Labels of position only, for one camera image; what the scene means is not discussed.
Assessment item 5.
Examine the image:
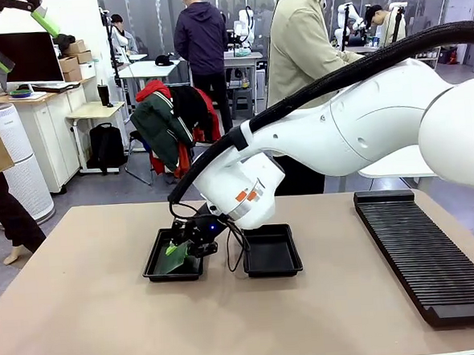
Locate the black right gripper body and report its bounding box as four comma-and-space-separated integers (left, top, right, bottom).
170, 212, 231, 247

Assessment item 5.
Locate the green circuit board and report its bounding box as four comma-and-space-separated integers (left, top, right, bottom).
152, 243, 192, 276

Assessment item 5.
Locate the black ESD tray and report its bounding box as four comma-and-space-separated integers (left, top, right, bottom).
240, 222, 304, 280
139, 226, 206, 284

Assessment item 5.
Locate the black bag on boxes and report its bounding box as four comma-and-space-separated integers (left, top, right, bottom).
52, 32, 76, 53

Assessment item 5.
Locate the black computer monitor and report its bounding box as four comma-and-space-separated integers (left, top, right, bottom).
0, 30, 65, 87

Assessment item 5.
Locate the dark flat laptop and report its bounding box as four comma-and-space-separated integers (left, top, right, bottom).
31, 80, 82, 95

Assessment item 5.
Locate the white storage box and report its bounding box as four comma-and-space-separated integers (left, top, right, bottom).
79, 61, 97, 80

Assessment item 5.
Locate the seated person with cap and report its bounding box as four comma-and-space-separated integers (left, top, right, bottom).
109, 12, 138, 57

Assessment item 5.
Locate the white cabinet desk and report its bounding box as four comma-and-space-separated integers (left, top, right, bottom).
13, 75, 94, 197

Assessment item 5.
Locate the black tumbler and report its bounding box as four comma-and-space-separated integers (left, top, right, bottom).
96, 83, 112, 108

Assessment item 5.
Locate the white air purifier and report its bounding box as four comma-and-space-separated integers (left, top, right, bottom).
0, 99, 58, 227

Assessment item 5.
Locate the small wooden side table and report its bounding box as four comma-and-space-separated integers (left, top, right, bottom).
65, 99, 131, 177

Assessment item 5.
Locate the dark green jacket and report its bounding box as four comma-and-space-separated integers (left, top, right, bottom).
129, 87, 196, 176

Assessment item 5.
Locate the white background table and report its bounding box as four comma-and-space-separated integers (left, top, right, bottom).
116, 58, 184, 101

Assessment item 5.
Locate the metal folding chair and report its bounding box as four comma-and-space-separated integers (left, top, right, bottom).
121, 129, 156, 188

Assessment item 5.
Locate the black backpack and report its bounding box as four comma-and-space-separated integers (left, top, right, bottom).
84, 121, 128, 176

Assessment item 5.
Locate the black jacket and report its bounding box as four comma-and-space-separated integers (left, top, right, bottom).
170, 84, 215, 135

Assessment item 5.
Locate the red jacket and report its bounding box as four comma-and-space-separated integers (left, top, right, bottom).
133, 75, 225, 182

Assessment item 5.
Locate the grey stool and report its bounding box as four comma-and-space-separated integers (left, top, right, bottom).
228, 87, 255, 120

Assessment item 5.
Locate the person in navy hoodie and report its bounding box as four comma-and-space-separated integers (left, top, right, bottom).
170, 0, 235, 137

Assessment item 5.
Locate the white height-adjustable table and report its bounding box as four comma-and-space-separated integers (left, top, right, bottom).
358, 143, 437, 183

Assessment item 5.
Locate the person in beige shirt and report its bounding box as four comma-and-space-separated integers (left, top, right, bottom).
260, 0, 374, 198

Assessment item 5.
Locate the black slotted board rack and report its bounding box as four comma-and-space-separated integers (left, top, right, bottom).
352, 184, 474, 333

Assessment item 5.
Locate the person in cream jacket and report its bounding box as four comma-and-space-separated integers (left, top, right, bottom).
365, 2, 409, 50

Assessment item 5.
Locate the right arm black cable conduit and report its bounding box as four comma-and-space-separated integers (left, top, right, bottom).
157, 20, 474, 205

